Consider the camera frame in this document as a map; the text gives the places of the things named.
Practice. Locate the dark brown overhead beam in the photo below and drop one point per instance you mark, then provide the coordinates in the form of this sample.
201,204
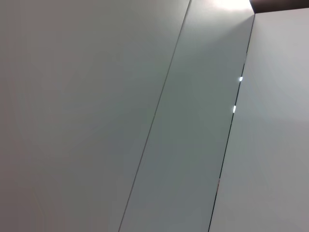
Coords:
280,5

